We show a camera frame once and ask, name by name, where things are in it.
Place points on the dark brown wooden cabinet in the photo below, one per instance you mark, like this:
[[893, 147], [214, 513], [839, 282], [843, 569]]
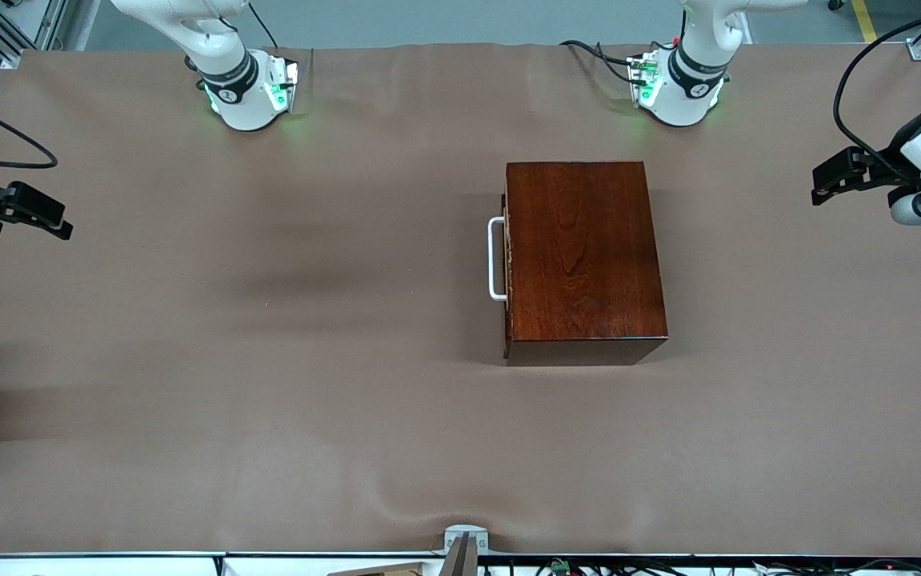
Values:
[[588, 264]]

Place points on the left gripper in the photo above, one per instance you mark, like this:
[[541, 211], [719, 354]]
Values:
[[889, 166]]

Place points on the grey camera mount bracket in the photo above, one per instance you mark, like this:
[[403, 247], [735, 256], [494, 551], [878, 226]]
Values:
[[464, 538]]

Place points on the wooden drawer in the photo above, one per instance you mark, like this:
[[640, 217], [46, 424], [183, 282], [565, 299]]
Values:
[[504, 328]]

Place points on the brown cardboard piece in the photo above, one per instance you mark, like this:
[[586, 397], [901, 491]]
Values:
[[380, 570]]

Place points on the aluminium frame with black rails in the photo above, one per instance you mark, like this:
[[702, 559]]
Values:
[[44, 24]]

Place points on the small green connector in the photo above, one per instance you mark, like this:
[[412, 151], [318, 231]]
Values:
[[560, 567]]

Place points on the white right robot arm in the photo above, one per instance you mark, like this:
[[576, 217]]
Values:
[[236, 96]]

